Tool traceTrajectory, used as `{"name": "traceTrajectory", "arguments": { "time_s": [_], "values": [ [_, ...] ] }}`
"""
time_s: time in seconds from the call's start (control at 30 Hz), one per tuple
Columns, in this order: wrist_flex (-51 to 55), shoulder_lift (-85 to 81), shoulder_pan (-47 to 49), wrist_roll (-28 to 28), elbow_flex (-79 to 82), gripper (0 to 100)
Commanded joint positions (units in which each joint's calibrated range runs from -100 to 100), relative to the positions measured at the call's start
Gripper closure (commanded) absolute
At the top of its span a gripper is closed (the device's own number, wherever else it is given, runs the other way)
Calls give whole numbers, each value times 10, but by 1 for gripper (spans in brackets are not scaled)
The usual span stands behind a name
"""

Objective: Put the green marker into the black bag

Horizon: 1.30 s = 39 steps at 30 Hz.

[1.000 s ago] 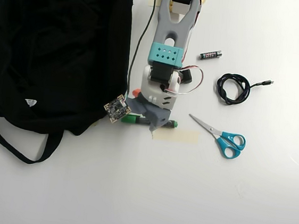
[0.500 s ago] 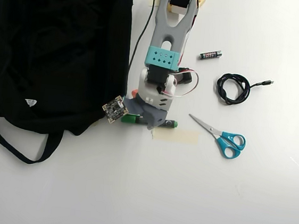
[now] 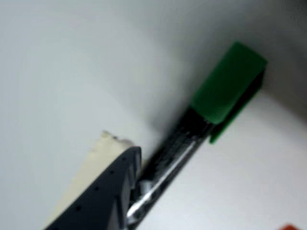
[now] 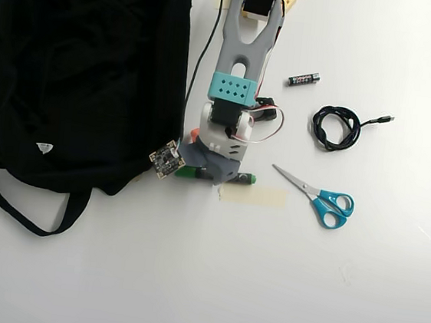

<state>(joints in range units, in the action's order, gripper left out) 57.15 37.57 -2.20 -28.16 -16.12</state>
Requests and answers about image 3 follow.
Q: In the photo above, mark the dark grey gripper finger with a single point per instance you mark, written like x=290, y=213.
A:
x=100, y=198

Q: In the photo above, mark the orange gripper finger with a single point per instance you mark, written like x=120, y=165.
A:
x=289, y=227

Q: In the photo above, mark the green marker with black barrel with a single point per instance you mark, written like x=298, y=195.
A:
x=223, y=88

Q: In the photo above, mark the long beige masking tape strip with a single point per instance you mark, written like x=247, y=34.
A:
x=100, y=155

